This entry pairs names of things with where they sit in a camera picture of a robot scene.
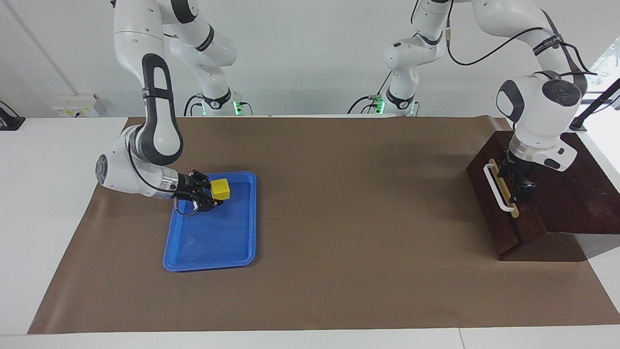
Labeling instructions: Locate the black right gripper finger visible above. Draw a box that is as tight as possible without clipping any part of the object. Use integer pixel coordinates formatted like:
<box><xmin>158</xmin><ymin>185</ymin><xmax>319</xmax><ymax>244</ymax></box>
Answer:
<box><xmin>194</xmin><ymin>196</ymin><xmax>224</xmax><ymax>213</ymax></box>
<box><xmin>191</xmin><ymin>169</ymin><xmax>213</xmax><ymax>189</ymax></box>

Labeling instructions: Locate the yellow cube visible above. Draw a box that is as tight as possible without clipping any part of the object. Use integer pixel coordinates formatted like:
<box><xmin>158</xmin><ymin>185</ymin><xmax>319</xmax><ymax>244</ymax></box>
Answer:
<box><xmin>210</xmin><ymin>178</ymin><xmax>231</xmax><ymax>200</ymax></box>

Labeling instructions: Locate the wooden drawer with white handle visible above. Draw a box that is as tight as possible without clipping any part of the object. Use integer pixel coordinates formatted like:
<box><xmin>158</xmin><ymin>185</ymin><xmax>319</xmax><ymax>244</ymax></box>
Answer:
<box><xmin>471</xmin><ymin>132</ymin><xmax>547</xmax><ymax>249</ymax></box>

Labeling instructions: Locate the blue plastic tray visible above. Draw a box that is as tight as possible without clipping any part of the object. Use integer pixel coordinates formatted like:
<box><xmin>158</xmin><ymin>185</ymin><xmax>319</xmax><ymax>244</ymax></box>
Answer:
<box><xmin>163</xmin><ymin>171</ymin><xmax>257</xmax><ymax>272</ymax></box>

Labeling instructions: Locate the dark wooden cabinet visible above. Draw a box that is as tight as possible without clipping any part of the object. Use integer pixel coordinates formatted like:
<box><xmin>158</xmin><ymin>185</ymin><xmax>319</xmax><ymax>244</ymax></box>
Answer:
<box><xmin>466</xmin><ymin>131</ymin><xmax>620</xmax><ymax>261</ymax></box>

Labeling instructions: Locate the black angled stand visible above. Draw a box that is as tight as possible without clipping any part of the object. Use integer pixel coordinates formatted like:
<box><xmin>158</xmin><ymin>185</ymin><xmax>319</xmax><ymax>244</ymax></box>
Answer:
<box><xmin>571</xmin><ymin>79</ymin><xmax>620</xmax><ymax>132</ymax></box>

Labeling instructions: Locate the brown table mat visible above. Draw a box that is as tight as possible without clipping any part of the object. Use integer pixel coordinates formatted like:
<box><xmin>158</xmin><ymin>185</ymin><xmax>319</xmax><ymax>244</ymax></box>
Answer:
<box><xmin>28</xmin><ymin>115</ymin><xmax>620</xmax><ymax>335</ymax></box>

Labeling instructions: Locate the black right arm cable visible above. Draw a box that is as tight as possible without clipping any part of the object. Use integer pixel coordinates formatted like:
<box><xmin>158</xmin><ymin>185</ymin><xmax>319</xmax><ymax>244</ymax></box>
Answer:
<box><xmin>127</xmin><ymin>144</ymin><xmax>200</xmax><ymax>217</ymax></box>

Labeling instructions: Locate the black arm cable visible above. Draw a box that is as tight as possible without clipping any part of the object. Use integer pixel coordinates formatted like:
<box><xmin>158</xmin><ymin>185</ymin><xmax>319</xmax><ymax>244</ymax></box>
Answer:
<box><xmin>411</xmin><ymin>0</ymin><xmax>597</xmax><ymax>78</ymax></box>
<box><xmin>127</xmin><ymin>144</ymin><xmax>200</xmax><ymax>217</ymax></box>

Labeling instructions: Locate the black right base cable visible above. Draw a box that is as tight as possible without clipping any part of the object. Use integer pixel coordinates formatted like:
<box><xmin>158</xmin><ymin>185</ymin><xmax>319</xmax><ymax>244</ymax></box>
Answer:
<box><xmin>183</xmin><ymin>94</ymin><xmax>204</xmax><ymax>117</ymax></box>

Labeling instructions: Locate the black base cable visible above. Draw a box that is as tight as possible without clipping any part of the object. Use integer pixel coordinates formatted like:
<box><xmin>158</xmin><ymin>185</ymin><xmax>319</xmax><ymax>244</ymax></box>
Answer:
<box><xmin>346</xmin><ymin>73</ymin><xmax>393</xmax><ymax>115</ymax></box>
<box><xmin>183</xmin><ymin>94</ymin><xmax>204</xmax><ymax>117</ymax></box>

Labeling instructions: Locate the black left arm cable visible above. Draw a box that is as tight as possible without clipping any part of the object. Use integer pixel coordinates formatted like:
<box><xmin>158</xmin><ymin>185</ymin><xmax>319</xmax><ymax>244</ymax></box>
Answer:
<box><xmin>411</xmin><ymin>0</ymin><xmax>597</xmax><ymax>78</ymax></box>

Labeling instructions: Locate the white wall outlet box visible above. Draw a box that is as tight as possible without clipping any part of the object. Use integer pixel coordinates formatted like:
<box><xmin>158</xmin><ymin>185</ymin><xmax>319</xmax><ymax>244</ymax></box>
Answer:
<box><xmin>52</xmin><ymin>94</ymin><xmax>100</xmax><ymax>118</ymax></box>

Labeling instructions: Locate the black left base cable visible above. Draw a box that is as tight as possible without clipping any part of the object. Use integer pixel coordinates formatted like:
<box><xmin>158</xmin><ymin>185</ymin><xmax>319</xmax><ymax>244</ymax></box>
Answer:
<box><xmin>346</xmin><ymin>73</ymin><xmax>393</xmax><ymax>115</ymax></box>

